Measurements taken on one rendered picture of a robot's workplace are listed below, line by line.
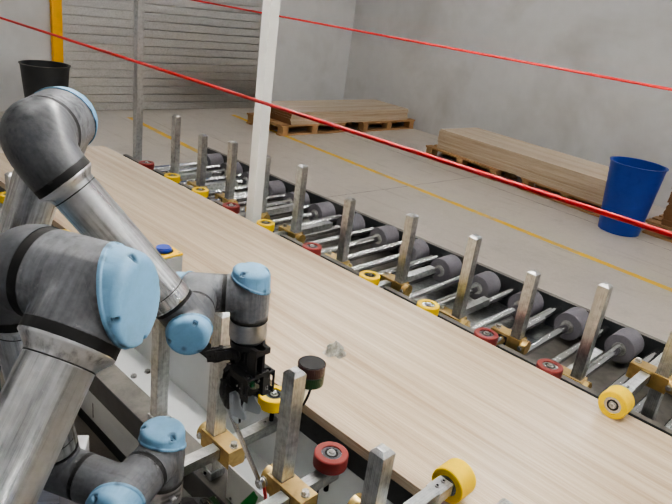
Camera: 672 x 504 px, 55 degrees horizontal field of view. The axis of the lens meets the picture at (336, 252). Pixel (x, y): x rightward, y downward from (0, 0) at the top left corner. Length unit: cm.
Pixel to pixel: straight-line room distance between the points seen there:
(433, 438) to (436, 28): 910
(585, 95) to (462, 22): 224
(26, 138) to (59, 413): 45
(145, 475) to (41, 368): 36
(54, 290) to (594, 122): 841
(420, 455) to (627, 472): 51
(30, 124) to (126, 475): 55
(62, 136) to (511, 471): 119
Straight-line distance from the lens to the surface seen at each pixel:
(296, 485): 150
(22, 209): 124
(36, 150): 106
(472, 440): 169
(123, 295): 76
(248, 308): 124
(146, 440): 112
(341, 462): 152
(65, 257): 80
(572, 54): 911
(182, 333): 111
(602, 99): 888
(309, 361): 138
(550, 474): 167
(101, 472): 109
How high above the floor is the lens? 188
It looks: 22 degrees down
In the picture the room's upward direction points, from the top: 8 degrees clockwise
